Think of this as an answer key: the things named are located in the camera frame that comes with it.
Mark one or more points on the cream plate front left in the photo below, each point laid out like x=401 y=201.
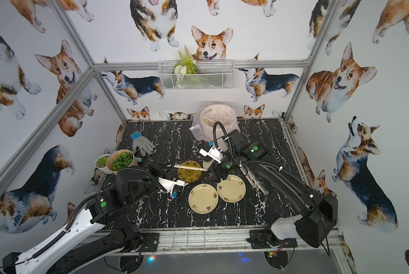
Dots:
x=203 y=199

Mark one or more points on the wrapped chopsticks pack near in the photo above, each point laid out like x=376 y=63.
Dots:
x=256 y=183

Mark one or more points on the clear plastic bin liner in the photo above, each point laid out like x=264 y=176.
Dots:
x=196 y=128

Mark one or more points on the white wire wall basket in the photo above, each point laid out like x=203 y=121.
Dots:
x=218 y=75

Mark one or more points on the brown pot green plant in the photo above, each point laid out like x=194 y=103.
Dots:
x=121 y=159

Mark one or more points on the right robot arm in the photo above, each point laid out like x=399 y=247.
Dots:
x=315 y=215

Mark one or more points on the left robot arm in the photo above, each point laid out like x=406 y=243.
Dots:
x=60 y=253

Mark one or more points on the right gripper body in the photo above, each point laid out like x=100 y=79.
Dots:
x=226 y=166

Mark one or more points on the pink trash bin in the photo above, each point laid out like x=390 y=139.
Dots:
x=217 y=113

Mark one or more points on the cream plate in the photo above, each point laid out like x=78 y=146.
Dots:
x=207 y=162
x=232 y=189
x=203 y=199

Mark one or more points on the dark yellow patterned plate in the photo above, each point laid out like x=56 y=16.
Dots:
x=188 y=175

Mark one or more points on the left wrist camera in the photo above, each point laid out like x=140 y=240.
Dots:
x=173 y=188

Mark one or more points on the cream plate front right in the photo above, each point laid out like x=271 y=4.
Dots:
x=232 y=189

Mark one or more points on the aluminium front rail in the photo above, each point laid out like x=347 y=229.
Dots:
x=201 y=240

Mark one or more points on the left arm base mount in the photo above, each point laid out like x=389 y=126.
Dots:
x=146 y=242

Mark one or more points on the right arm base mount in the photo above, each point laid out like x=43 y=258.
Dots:
x=261 y=239

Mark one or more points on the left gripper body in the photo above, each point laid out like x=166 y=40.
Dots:
x=161 y=173

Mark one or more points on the artificial fern with flower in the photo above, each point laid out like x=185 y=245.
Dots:
x=185 y=70

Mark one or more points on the grey blue work glove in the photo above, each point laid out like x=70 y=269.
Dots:
x=141 y=144

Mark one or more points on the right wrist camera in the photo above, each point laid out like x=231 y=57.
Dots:
x=213 y=153

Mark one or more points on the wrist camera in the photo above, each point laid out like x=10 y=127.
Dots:
x=173 y=188
x=213 y=153

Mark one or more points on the cream plate back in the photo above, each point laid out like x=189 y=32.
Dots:
x=207 y=162

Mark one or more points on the disposable chopsticks pack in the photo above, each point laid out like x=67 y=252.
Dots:
x=178 y=166

